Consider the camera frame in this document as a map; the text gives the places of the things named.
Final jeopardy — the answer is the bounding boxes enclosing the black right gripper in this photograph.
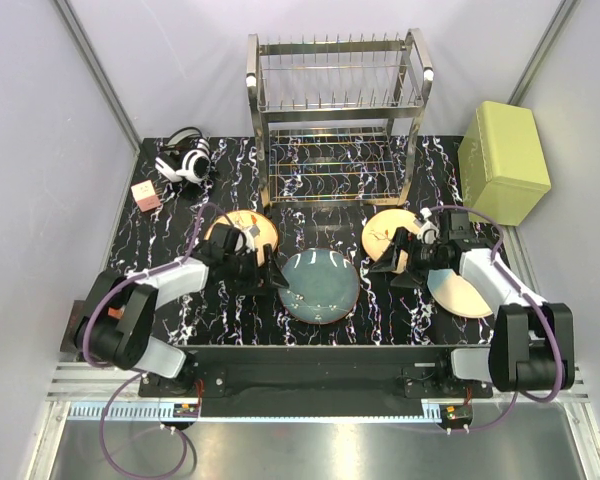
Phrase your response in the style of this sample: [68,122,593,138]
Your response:
[369,226,449,290]

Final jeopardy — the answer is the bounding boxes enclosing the beige plate with bird drawing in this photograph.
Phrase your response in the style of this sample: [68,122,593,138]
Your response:
[361,209,420,270]

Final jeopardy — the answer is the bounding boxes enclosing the cream and light blue plate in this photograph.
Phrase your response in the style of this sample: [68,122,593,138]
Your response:
[427,269,492,319]

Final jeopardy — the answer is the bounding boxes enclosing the dark teal glazed plate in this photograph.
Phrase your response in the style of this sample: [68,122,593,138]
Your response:
[279,248,360,325]

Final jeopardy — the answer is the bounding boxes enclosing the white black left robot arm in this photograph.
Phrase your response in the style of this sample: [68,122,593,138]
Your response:
[73,224,288,396]

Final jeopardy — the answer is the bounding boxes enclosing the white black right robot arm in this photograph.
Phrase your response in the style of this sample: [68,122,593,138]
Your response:
[370,227,575,402]

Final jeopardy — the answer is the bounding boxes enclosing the steel two-tier dish rack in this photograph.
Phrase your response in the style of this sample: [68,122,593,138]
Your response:
[245,28,435,208]

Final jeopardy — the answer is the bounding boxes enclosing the black marbled table mat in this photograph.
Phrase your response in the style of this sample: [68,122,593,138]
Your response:
[106,137,495,346]

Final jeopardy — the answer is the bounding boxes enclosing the lime green storage box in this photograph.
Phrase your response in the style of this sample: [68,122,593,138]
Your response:
[458,101,551,227]

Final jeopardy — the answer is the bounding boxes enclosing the black and white headphones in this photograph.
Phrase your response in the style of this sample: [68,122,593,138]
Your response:
[154,126,217,198]

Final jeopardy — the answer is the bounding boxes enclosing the small pink cube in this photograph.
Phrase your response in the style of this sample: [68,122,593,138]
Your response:
[131,180,161,212]

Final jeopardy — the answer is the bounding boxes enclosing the dark orange book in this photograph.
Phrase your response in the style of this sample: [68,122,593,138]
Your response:
[60,300,85,354]

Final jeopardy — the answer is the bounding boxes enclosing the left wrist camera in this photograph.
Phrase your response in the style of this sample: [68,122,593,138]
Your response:
[224,225,260,255]

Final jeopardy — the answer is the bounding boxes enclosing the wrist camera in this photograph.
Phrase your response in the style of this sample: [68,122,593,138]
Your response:
[224,225,260,255]
[414,208,439,245]

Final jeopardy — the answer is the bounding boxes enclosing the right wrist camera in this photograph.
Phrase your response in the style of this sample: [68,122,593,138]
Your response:
[414,208,439,245]

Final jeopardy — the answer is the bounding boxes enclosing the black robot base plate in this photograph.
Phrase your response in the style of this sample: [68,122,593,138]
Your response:
[138,344,495,417]

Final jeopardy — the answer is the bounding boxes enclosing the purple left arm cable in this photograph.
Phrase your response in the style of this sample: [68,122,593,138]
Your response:
[82,202,241,475]

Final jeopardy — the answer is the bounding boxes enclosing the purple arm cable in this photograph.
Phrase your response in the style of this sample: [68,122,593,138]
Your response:
[82,202,241,475]
[379,205,569,434]

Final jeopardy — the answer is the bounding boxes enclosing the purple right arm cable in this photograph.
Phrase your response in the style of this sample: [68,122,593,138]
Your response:
[379,205,569,434]

